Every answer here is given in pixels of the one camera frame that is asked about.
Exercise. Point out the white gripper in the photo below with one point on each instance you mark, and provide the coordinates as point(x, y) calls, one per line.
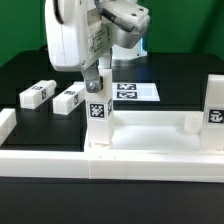
point(77, 36)

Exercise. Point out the white desk top tray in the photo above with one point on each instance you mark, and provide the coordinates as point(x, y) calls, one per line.
point(156, 132)

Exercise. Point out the white fiducial marker sheet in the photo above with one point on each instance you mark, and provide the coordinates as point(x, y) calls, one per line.
point(135, 92)

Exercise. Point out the white U-shaped fence frame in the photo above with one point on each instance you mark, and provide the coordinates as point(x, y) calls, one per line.
point(112, 165)

